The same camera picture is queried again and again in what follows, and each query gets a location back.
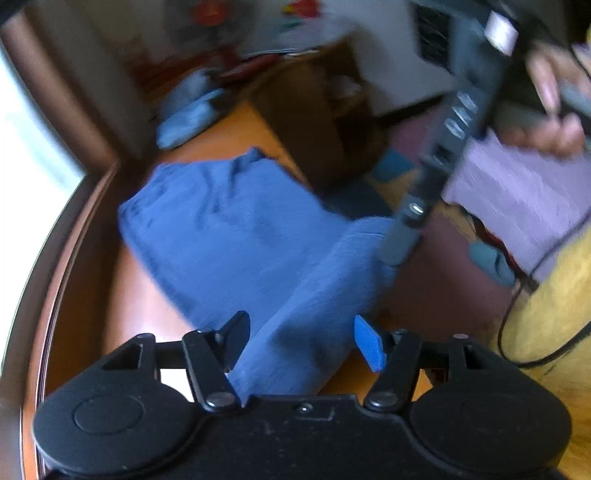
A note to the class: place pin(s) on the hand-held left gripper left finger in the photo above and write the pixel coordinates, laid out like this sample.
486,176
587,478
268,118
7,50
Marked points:
235,333

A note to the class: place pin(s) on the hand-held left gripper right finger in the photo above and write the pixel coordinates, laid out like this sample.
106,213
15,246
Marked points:
370,345

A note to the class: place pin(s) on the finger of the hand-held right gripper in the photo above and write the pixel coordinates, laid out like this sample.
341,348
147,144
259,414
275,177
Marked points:
406,226

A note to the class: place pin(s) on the dark blue pants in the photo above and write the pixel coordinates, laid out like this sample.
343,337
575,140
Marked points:
231,221

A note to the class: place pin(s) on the person's right hand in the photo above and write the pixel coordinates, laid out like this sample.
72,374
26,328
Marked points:
554,136

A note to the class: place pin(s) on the teal floor mat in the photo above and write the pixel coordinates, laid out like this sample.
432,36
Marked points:
392,165

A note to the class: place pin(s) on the white appliance with black grille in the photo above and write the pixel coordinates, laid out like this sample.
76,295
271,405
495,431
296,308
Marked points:
397,55

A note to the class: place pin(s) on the person's purple pants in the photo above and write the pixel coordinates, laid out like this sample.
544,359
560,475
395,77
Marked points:
517,198

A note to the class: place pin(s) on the brown wooden cabinet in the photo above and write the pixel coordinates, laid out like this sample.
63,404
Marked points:
304,120

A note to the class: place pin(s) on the person's yellow top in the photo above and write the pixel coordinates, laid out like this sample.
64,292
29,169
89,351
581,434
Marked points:
554,323

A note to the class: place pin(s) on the light blue folded denim garment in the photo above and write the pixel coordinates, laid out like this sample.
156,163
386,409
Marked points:
189,122

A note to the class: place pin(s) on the electric fan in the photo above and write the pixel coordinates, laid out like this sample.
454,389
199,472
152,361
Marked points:
203,21

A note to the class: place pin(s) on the window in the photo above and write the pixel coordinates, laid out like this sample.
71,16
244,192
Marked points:
32,138

